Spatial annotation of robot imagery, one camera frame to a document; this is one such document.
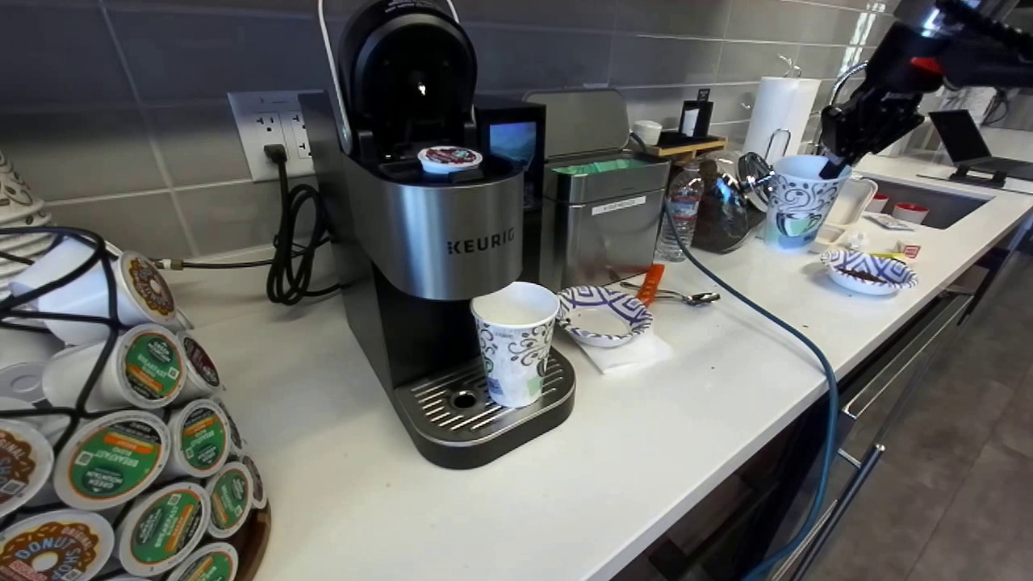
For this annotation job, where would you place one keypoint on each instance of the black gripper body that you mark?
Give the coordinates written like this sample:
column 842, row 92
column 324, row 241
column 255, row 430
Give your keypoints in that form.
column 883, row 108

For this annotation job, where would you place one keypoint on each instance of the patterned paper cup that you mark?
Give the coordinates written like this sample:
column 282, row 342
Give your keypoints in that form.
column 802, row 198

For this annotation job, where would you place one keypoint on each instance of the clear plastic water bottle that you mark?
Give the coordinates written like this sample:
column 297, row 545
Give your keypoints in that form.
column 681, row 214

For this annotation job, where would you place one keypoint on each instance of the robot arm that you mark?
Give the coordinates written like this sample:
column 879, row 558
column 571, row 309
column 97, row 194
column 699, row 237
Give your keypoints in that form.
column 981, row 50

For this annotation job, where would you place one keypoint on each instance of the patterned cup under Keurig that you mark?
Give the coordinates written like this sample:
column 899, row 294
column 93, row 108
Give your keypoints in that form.
column 514, row 338

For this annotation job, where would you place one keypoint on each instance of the black tablet on stand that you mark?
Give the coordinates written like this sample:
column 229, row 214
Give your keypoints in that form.
column 970, row 152

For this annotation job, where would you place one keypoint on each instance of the paper towel roll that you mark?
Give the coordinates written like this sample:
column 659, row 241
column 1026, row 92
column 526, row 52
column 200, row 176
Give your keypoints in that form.
column 778, row 117

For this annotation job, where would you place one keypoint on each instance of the open beige takeout box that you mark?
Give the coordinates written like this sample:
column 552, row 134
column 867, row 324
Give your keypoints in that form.
column 849, row 200

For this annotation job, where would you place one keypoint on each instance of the steel kitchen sink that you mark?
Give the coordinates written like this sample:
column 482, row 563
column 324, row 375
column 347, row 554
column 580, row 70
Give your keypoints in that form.
column 905, row 208

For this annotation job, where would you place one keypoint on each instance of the patterned plate with crumbs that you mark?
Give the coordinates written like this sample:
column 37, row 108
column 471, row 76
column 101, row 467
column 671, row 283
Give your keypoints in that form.
column 870, row 276

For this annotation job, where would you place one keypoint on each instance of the wooden shelf rack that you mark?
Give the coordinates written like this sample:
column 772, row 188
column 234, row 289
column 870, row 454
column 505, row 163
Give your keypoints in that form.
column 686, row 137

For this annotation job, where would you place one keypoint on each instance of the black glass coffee carafe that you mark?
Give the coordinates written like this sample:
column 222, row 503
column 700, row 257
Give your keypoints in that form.
column 734, row 200

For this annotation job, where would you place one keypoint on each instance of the orange pen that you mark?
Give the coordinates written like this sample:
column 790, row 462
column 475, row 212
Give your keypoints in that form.
column 650, row 287

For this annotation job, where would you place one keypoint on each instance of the white napkin under bowl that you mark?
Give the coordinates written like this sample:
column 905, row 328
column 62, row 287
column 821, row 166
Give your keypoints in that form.
column 623, row 354

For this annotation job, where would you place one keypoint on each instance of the small patterned bowl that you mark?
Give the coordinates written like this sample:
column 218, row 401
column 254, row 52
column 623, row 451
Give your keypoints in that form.
column 601, row 318

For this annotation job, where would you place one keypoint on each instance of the coffee pod in Keurig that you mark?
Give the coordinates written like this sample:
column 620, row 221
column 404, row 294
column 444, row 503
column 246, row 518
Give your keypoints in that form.
column 446, row 161

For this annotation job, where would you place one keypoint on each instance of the black silver Keurig coffee maker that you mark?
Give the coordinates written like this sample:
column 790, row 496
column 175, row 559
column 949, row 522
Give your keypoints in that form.
column 413, row 249

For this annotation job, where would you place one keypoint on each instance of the coffee pod carousel rack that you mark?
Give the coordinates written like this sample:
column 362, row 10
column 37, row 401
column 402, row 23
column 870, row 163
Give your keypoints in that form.
column 116, row 451

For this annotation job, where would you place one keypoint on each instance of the white wall outlet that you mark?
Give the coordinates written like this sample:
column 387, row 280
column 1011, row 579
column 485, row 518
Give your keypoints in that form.
column 271, row 117

